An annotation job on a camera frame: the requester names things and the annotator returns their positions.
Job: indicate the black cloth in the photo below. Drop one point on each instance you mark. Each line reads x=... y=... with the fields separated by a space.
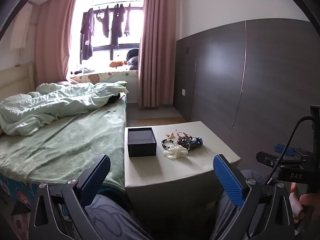
x=113 y=99

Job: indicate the dark pillows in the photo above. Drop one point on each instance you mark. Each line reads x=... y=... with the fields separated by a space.
x=132 y=57

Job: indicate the pink curtain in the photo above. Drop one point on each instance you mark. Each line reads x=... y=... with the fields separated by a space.
x=157 y=42
x=55 y=35

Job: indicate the person's left leg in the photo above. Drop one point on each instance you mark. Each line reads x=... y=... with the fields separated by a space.
x=110 y=215

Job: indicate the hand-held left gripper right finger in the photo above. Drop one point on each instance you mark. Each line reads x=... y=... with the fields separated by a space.
x=228 y=180

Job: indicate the black jewelry box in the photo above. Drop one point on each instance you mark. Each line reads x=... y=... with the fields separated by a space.
x=142 y=147

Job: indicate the white hanging cloth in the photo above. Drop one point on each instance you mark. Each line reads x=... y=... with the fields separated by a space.
x=21 y=30

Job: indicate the white bedside table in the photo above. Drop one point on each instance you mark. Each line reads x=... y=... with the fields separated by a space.
x=150 y=170

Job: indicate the beige headboard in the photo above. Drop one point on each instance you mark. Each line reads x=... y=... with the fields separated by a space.
x=15 y=77

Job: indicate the bed with green sheet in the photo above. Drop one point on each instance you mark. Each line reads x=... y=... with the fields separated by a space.
x=75 y=140

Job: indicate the light green quilt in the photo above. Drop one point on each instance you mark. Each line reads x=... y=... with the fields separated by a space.
x=50 y=105

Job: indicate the person's right hand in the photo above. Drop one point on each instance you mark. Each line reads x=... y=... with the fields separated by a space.
x=297 y=200

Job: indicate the gold butterfly brooch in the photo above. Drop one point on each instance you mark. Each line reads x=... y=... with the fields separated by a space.
x=171 y=135

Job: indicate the dark grey wall panel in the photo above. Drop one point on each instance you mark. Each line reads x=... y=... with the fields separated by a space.
x=250 y=80

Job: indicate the printed window seat cushion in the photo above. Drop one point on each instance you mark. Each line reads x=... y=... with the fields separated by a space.
x=105 y=76

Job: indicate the white wall socket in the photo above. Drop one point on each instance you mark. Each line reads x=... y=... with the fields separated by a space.
x=183 y=92

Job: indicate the dark hanging garment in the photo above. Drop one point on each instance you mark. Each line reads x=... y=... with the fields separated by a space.
x=103 y=22
x=117 y=25
x=87 y=37
x=127 y=22

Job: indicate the orange plush toy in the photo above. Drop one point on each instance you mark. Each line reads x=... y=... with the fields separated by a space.
x=116 y=63

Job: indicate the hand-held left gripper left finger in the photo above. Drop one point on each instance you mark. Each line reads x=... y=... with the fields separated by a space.
x=95 y=180

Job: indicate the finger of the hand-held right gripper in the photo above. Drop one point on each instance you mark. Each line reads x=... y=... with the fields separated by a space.
x=285 y=150
x=268 y=159

